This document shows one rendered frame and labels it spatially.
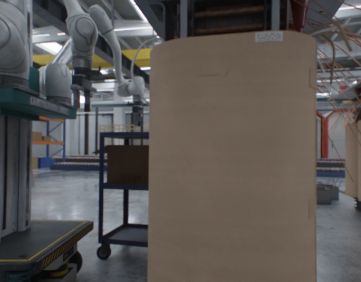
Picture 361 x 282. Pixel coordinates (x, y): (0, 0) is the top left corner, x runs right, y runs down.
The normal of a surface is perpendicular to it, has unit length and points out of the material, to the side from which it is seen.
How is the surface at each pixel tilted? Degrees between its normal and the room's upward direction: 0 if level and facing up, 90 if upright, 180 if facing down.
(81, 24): 98
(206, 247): 90
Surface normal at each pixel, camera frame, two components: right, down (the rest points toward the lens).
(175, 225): -0.44, -0.01
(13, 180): 1.00, 0.00
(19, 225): -0.04, -0.01
